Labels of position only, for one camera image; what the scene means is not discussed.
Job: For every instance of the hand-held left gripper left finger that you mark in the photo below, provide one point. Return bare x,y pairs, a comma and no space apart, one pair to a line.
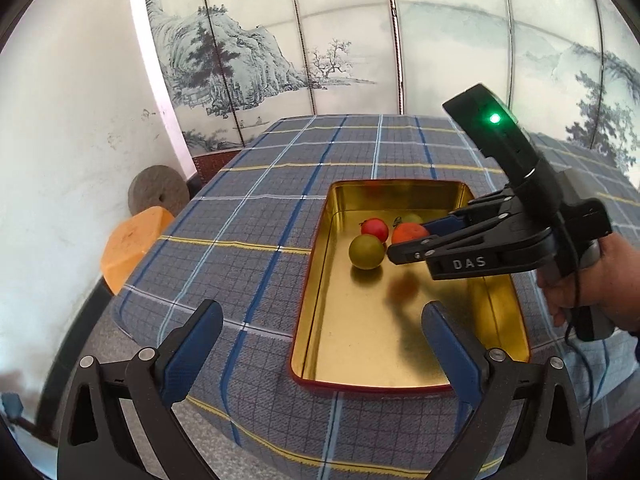
194,351

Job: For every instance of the red apple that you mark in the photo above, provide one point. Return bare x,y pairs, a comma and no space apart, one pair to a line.
375,230

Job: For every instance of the orange plastic stool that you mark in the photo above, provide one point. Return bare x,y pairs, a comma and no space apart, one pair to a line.
131,245

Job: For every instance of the person's right hand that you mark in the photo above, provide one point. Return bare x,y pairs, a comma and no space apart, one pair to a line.
617,280

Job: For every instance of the orange tangerine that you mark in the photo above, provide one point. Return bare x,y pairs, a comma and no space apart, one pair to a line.
407,232

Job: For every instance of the gold metal tin tray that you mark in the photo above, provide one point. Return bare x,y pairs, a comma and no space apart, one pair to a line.
400,330

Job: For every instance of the painted landscape folding screen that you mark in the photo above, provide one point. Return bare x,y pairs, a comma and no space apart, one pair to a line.
350,35

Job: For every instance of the blue plaid tablecloth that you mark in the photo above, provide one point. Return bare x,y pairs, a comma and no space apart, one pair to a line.
250,240

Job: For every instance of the round grey millstone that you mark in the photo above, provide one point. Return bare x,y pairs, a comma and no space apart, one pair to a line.
150,187

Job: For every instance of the green apple with stem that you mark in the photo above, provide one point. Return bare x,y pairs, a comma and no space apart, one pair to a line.
411,218

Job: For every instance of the blue object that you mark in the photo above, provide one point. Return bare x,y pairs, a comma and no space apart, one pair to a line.
10,405

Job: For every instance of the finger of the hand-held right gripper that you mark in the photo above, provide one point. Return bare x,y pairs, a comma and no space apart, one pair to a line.
450,222
465,255

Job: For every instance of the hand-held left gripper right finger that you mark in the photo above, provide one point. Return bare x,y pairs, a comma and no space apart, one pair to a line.
450,350

